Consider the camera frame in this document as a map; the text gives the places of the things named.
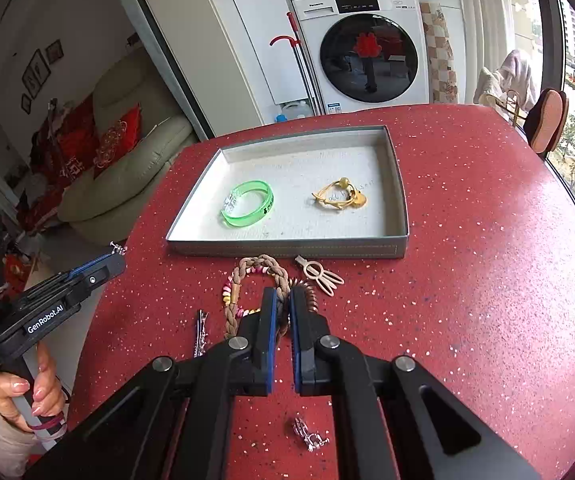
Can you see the white curtain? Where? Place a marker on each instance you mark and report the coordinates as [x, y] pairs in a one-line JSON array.
[[482, 20]]

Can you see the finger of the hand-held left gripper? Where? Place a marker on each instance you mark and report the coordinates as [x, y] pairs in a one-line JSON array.
[[107, 270], [89, 263]]

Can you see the tall white cabinet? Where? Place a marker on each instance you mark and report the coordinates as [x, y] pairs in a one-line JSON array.
[[217, 35]]

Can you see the brown chair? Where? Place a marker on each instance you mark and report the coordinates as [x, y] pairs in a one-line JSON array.
[[547, 120]]

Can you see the cream cloth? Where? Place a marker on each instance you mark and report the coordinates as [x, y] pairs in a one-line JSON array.
[[487, 87]]

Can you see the small silver earring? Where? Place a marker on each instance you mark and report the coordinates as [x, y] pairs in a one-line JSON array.
[[116, 246]]

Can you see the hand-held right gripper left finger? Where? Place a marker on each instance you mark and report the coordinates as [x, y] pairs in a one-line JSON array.
[[269, 320]]

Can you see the medium picture frame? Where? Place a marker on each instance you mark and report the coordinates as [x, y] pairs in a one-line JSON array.
[[54, 51]]

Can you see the red blanket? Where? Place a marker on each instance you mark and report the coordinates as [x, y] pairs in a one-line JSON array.
[[67, 160]]

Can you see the large picture frame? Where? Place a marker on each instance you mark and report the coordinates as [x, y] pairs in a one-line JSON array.
[[34, 74]]

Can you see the person's left hand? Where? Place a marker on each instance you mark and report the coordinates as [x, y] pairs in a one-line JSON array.
[[42, 385]]

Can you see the white washing machine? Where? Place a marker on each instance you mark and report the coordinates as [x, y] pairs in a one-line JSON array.
[[312, 60]]

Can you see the silver hair clip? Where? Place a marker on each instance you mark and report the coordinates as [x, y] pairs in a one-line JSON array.
[[200, 332]]

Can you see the grey shallow tray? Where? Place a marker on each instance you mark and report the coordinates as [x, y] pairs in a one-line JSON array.
[[317, 160]]

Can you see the amber hair clip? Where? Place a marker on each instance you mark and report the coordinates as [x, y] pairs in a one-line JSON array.
[[355, 201]]

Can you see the cream leather sofa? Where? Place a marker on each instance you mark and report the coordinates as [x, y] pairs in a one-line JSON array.
[[132, 175]]

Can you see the red patterned cushion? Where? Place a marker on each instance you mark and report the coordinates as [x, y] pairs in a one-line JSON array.
[[117, 140]]

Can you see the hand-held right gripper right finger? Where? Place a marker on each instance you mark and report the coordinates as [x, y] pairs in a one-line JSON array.
[[295, 320]]

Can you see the pale pink towel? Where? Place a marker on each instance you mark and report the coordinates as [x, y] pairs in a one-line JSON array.
[[517, 75]]

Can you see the green translucent bangle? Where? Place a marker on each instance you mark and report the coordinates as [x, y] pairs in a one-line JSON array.
[[255, 186]]

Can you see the beige hair clip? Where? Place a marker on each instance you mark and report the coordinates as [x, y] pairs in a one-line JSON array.
[[312, 271]]

